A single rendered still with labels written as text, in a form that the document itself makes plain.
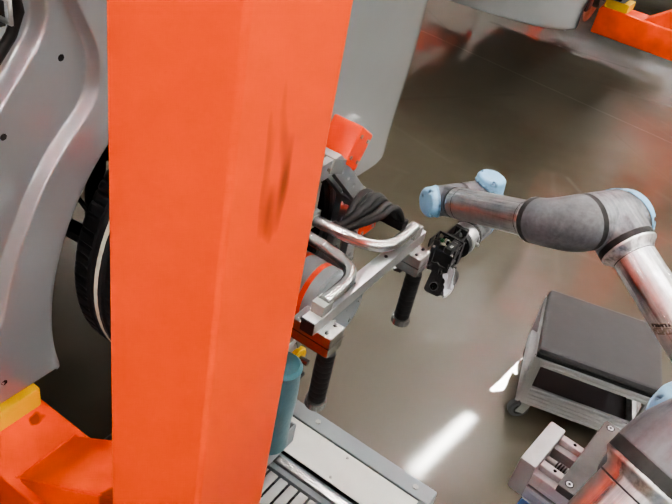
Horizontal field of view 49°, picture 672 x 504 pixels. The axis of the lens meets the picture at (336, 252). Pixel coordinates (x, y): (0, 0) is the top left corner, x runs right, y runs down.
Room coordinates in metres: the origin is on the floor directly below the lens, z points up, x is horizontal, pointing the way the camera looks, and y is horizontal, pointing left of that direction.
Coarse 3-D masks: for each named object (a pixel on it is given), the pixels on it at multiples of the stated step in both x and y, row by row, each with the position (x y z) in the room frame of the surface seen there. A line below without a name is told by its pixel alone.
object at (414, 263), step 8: (416, 248) 1.34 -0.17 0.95; (424, 248) 1.34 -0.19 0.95; (408, 256) 1.31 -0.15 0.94; (416, 256) 1.31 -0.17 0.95; (424, 256) 1.31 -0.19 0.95; (400, 264) 1.31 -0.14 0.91; (408, 264) 1.31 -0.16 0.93; (416, 264) 1.30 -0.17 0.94; (424, 264) 1.32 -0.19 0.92; (408, 272) 1.30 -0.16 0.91; (416, 272) 1.30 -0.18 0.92
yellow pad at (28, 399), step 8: (32, 384) 0.93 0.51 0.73; (24, 392) 0.91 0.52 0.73; (32, 392) 0.92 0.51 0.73; (8, 400) 0.89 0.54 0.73; (16, 400) 0.89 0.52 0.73; (24, 400) 0.90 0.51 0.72; (32, 400) 0.91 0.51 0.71; (40, 400) 0.93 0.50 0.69; (0, 408) 0.86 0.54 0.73; (8, 408) 0.87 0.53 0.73; (16, 408) 0.88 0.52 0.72; (24, 408) 0.90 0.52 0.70; (32, 408) 0.91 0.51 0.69; (0, 416) 0.85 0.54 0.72; (8, 416) 0.87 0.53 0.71; (16, 416) 0.88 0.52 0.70; (0, 424) 0.85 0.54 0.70; (8, 424) 0.86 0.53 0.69
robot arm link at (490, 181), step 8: (480, 176) 1.61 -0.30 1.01; (488, 176) 1.62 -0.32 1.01; (496, 176) 1.63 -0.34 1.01; (472, 184) 1.60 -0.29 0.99; (480, 184) 1.60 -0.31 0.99; (488, 184) 1.59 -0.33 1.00; (496, 184) 1.59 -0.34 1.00; (504, 184) 1.61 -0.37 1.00; (488, 192) 1.59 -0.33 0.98; (496, 192) 1.59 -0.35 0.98
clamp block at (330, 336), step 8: (304, 312) 1.05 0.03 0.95; (296, 320) 1.03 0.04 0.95; (296, 328) 1.03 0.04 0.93; (328, 328) 1.02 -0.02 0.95; (336, 328) 1.03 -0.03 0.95; (344, 328) 1.03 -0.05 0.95; (296, 336) 1.02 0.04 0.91; (304, 336) 1.02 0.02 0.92; (312, 336) 1.01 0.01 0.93; (320, 336) 1.00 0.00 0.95; (328, 336) 1.00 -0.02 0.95; (336, 336) 1.01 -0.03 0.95; (304, 344) 1.02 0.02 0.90; (312, 344) 1.01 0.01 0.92; (320, 344) 1.00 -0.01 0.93; (328, 344) 0.99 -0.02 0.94; (336, 344) 1.02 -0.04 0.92; (320, 352) 1.00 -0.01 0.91; (328, 352) 0.99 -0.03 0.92
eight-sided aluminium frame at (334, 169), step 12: (324, 156) 1.35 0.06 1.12; (336, 156) 1.35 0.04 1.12; (324, 168) 1.31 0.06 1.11; (336, 168) 1.35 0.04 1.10; (348, 168) 1.40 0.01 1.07; (336, 180) 1.39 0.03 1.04; (348, 180) 1.41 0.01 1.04; (336, 192) 1.49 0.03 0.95; (348, 192) 1.42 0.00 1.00; (336, 204) 1.49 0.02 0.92; (348, 204) 1.49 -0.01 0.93; (336, 216) 1.49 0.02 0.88; (336, 240) 1.51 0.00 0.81; (348, 252) 1.48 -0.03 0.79; (336, 264) 1.48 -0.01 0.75
